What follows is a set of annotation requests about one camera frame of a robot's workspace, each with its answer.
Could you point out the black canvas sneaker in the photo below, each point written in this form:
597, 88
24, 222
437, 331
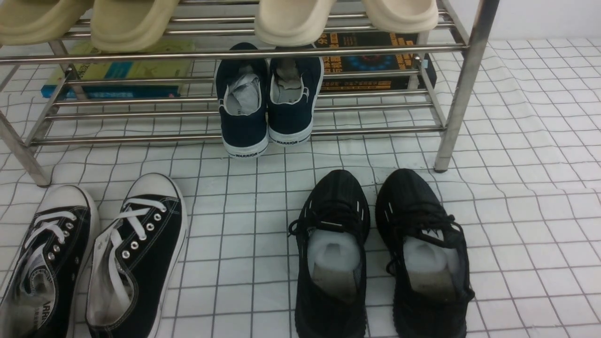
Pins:
41, 296
133, 260

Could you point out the silver metal shoe rack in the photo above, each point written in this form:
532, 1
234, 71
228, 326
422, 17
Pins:
69, 92

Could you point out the black knit sneaker left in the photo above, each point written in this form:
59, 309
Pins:
331, 231

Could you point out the black knit sneaker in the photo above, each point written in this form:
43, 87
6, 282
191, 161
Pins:
429, 259
331, 231

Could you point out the navy slip-on shoe right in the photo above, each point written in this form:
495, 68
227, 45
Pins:
294, 85

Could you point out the navy slip-on shoe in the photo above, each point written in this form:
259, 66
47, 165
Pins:
241, 90
294, 85

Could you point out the navy slip-on shoe left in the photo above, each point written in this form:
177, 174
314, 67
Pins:
241, 90

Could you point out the black orange printed box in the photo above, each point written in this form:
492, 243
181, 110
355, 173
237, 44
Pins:
371, 63

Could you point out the cream slipper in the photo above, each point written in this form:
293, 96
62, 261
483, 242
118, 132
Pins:
291, 22
402, 16

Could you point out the black knit sneaker right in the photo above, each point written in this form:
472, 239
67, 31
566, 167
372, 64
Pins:
429, 259

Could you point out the cream slipper far right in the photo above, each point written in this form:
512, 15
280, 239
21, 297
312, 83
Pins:
402, 16

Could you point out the white grid-pattern floor cloth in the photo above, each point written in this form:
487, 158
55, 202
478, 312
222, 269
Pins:
524, 183

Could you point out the beige slipper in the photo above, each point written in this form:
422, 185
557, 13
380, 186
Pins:
129, 25
27, 22

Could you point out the green blue flat box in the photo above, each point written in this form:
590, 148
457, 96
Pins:
127, 70

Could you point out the beige slipper far left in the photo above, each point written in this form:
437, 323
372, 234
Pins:
27, 22

